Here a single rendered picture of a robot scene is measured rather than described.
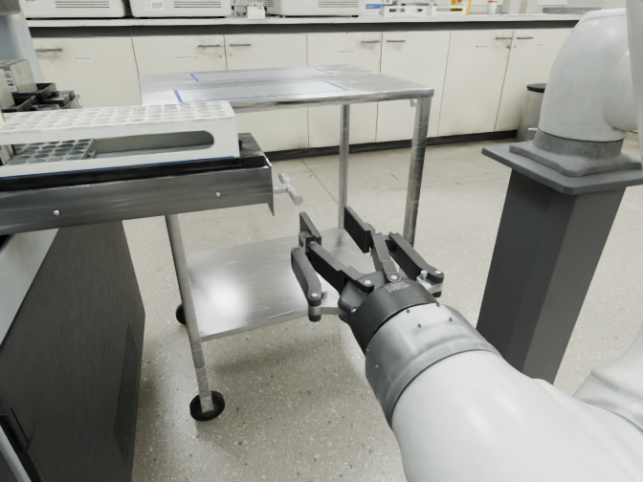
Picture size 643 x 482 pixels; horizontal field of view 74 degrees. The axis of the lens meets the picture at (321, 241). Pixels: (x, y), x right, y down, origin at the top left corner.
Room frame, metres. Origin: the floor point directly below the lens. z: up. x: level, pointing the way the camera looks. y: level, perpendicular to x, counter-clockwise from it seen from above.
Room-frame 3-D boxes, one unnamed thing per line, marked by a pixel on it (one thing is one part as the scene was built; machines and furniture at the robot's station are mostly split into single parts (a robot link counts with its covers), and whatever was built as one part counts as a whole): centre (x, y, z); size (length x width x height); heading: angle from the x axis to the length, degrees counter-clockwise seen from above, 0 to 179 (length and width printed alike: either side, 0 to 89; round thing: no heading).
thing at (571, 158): (0.88, -0.51, 0.73); 0.22 x 0.18 x 0.06; 17
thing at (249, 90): (1.08, 0.11, 0.41); 0.67 x 0.46 x 0.82; 111
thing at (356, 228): (0.45, -0.04, 0.75); 0.07 x 0.01 x 0.03; 17
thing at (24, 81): (0.89, 0.60, 0.85); 0.12 x 0.02 x 0.06; 16
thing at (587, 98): (0.85, -0.53, 0.87); 0.18 x 0.16 x 0.22; 58
